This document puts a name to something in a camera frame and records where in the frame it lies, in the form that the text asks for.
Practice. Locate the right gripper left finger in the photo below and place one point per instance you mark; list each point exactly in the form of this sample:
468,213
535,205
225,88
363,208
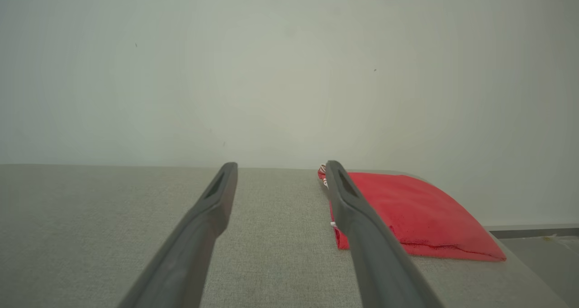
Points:
190,253

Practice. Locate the red jersey white trim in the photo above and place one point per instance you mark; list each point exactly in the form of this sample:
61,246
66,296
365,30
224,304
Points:
420,213

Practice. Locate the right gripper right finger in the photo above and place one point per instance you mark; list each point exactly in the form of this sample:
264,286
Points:
375,262

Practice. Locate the grey fabric sofa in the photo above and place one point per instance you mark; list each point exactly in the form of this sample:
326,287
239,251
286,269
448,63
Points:
280,235

